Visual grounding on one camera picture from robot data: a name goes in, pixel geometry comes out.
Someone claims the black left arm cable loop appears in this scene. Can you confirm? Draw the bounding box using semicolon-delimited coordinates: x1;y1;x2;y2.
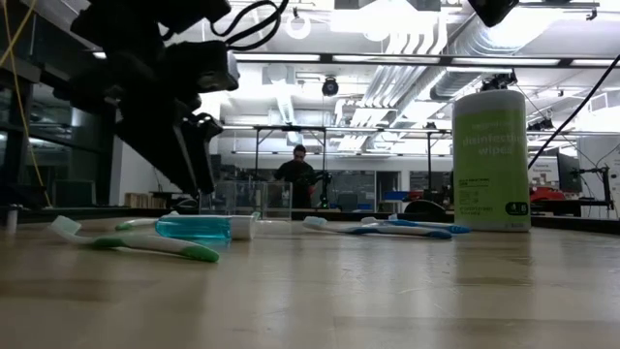
210;0;291;52

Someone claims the black computer monitor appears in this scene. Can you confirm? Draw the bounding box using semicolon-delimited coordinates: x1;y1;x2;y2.
556;152;583;194

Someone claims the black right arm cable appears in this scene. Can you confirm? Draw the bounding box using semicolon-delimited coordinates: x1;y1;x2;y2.
527;53;620;169

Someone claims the person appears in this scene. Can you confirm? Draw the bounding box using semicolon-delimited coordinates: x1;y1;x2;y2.
274;143;317;209

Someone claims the wooden crate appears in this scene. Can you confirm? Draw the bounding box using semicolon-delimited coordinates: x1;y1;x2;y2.
124;192;169;209

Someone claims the blue mouthwash bottle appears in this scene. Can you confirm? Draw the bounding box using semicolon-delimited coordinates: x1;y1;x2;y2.
154;214;258;242

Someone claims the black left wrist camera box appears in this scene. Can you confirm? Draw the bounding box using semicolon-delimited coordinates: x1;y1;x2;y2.
164;41;241;94

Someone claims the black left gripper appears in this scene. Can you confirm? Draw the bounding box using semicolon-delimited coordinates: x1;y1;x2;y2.
52;46;224;197

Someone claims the green disinfecting wipes canister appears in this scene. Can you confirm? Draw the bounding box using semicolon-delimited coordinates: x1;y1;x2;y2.
451;89;533;233

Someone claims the clear acrylic organizer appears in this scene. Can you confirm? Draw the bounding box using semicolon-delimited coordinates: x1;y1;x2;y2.
198;180;294;222

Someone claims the white ceiling ring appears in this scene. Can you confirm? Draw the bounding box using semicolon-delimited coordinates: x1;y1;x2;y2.
284;12;313;41

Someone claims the yellow extension cable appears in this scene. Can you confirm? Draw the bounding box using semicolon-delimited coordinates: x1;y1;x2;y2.
0;0;53;208

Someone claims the black aluminium table frame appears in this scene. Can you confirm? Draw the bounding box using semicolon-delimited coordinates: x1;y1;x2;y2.
0;206;620;237

